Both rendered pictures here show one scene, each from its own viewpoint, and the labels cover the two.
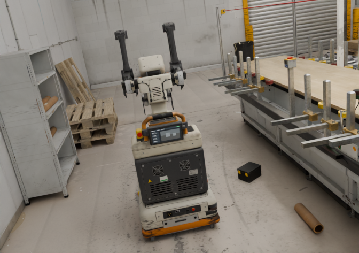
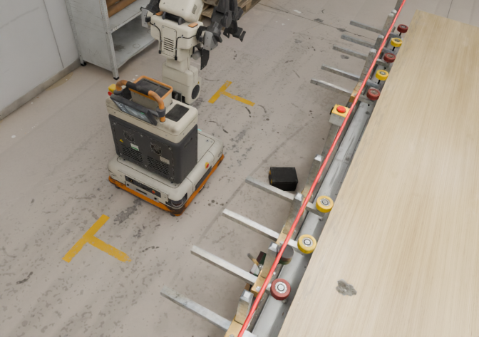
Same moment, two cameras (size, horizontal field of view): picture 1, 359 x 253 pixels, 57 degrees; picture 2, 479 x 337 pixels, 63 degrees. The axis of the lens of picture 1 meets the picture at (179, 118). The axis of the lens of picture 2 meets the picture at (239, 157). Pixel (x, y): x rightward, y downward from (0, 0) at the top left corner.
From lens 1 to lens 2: 179 cm
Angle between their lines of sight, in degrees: 38
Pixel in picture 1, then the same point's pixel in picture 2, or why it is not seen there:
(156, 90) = (169, 43)
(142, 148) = (114, 108)
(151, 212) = (116, 167)
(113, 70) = not seen: outside the picture
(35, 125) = not seen: outside the picture
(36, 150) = (90, 18)
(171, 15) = not seen: outside the picture
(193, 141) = (167, 133)
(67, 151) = not seen: hidden behind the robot
